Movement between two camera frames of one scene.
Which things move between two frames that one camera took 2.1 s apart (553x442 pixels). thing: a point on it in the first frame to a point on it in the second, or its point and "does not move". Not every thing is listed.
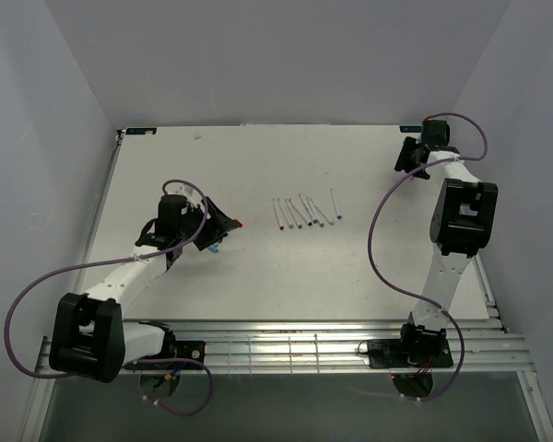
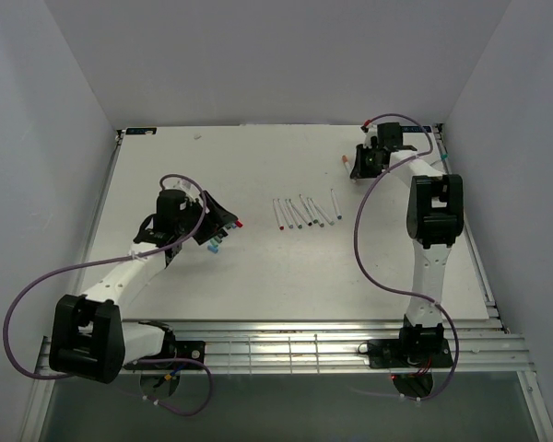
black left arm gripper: x=217 y=225 does not move
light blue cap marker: x=335 y=204 does not move
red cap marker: x=278 y=219 does not move
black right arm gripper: x=405 y=159 to x=361 y=169
